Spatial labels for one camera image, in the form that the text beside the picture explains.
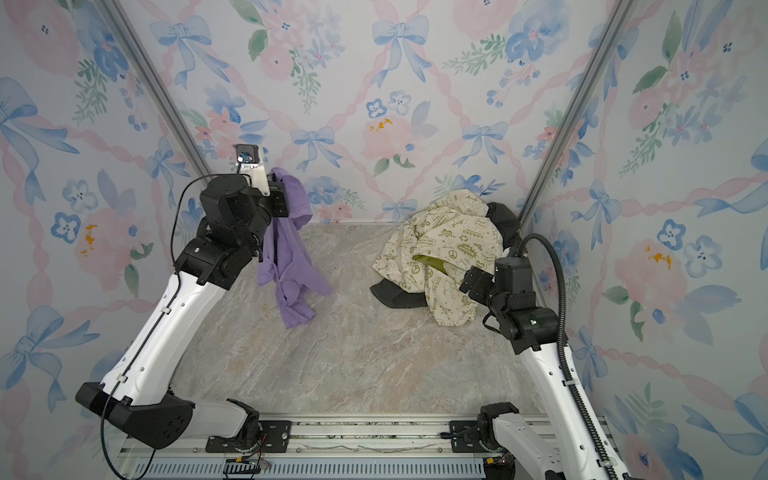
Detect purple cloth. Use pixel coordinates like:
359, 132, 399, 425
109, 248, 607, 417
257, 168, 332, 329

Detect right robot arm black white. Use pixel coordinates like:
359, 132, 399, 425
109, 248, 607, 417
460, 256, 631, 479

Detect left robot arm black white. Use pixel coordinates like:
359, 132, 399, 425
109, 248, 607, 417
76, 172, 289, 451

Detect cream green printed cloth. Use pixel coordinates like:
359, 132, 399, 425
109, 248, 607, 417
373, 189, 503, 327

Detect dark grey cloth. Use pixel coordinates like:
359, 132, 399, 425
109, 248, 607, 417
370, 279, 428, 309

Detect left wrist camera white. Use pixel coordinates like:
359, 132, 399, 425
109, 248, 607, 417
234, 144, 270, 196

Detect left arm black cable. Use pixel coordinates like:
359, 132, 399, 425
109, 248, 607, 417
98, 173, 217, 480

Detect black corrugated cable conduit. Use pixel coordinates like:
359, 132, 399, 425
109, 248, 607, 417
508, 232, 619, 480

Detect left corner aluminium post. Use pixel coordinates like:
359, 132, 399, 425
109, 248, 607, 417
95, 0, 212, 175

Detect corner aluminium post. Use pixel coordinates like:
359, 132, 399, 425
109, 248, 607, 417
521, 0, 634, 229
95, 0, 212, 175

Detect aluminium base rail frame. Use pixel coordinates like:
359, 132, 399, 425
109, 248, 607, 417
113, 412, 619, 480

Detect right corner aluminium post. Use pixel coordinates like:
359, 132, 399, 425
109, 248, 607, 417
521, 0, 634, 229

